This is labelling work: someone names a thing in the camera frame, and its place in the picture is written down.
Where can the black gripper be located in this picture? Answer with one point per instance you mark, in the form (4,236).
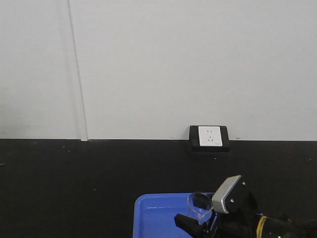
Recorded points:
(247,222)

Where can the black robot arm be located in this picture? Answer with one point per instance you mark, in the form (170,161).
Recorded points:
(283,227)

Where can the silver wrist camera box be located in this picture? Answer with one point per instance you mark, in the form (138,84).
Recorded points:
(226,193)

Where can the blue plastic tray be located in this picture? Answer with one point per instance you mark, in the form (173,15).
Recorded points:
(154,215)

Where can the clear glass beaker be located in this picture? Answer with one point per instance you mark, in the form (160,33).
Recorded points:
(199,207)

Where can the white wall power socket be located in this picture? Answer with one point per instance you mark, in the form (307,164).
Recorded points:
(208,139)

